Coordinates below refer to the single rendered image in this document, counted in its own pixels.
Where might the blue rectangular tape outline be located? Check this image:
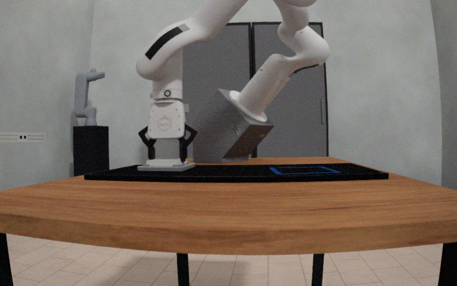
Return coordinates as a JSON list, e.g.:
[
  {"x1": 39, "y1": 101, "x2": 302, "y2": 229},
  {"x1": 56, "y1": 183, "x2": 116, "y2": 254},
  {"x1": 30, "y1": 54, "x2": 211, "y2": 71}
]
[{"x1": 270, "y1": 166, "x2": 338, "y2": 174}]

